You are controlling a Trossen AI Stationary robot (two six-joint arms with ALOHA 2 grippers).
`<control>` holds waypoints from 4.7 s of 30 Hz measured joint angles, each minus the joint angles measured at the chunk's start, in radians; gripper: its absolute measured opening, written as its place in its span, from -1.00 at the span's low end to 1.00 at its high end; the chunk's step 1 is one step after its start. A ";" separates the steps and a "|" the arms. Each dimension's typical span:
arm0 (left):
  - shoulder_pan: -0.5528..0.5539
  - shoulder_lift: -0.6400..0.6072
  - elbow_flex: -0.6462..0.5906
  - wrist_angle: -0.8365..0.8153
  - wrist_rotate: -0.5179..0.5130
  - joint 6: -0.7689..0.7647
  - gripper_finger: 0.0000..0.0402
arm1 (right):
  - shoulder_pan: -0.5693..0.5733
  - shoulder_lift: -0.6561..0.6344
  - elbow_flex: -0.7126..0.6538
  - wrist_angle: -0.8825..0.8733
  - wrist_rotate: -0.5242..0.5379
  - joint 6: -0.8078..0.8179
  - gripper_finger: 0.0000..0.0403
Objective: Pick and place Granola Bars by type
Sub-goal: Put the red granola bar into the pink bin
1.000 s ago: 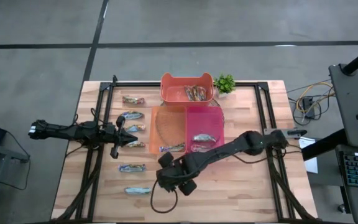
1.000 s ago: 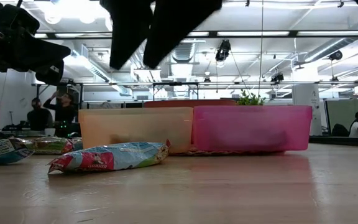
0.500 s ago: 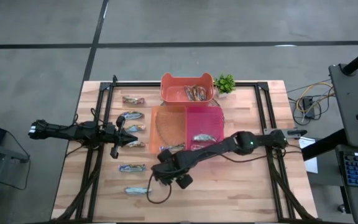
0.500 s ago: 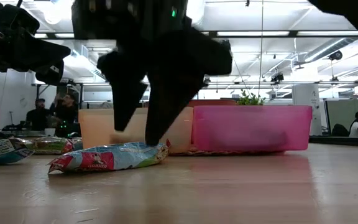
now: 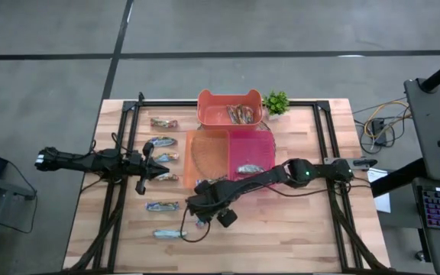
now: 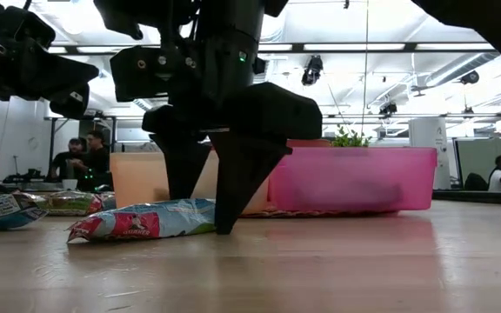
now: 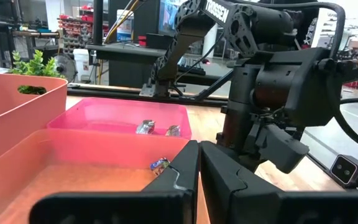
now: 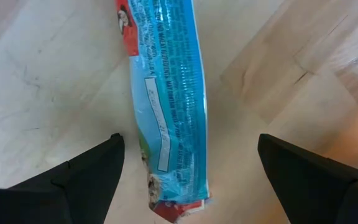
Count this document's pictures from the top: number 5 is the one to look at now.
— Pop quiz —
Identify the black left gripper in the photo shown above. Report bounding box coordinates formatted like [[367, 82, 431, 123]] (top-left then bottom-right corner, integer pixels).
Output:
[[134, 141, 170, 196]]

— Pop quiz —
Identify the light orange translucent bin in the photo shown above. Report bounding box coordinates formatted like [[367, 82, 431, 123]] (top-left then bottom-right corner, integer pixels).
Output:
[[183, 129, 231, 191]]

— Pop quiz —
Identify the orange plastic tub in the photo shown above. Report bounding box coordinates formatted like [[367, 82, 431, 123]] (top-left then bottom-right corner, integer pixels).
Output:
[[196, 89, 264, 131]]

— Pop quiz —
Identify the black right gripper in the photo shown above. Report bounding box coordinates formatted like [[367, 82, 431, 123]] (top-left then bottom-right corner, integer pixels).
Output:
[[193, 179, 239, 229]]

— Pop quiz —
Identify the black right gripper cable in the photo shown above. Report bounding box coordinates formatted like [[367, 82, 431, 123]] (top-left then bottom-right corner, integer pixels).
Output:
[[180, 205, 212, 244]]

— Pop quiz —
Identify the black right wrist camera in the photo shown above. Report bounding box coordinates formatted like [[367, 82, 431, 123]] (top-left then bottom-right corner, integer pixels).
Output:
[[185, 195, 206, 219]]

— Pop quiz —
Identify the small green potted plant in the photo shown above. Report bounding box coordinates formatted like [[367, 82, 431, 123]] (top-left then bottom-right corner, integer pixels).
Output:
[[261, 91, 290, 120]]

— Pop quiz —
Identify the black power adapter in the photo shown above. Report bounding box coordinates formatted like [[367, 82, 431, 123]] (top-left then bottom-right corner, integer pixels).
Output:
[[370, 118, 388, 147]]

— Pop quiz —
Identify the brown red granola bar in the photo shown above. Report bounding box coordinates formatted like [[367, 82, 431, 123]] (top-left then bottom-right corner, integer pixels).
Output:
[[150, 117, 180, 130]]

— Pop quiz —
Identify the brown green granola bar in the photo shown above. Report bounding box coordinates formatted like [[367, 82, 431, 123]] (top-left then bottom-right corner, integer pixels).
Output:
[[238, 105, 254, 125], [225, 105, 242, 125]]

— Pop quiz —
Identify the yellow floor cable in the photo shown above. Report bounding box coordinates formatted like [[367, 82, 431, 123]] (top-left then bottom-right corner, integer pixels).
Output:
[[363, 99, 412, 138]]

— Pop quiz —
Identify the white paper sheet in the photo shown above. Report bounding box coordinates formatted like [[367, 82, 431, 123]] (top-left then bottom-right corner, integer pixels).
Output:
[[367, 167, 392, 214]]

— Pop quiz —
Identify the pink translucent bin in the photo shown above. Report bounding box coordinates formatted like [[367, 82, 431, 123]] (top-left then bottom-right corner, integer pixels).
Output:
[[227, 129, 277, 183]]

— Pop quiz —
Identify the light blue granola bar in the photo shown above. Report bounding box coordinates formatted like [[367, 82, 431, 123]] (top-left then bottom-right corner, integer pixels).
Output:
[[153, 228, 188, 241], [153, 152, 180, 163]]

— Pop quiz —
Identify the teal blue granola bar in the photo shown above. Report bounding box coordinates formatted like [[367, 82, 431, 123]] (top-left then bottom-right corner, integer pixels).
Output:
[[195, 177, 225, 186]]

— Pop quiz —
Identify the black floor cable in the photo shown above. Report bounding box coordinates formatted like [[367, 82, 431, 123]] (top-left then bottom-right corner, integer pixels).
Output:
[[351, 97, 414, 154]]

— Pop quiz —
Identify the blue white granola bar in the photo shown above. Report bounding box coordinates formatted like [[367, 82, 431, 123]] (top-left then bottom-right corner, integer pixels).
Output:
[[144, 201, 180, 212]]

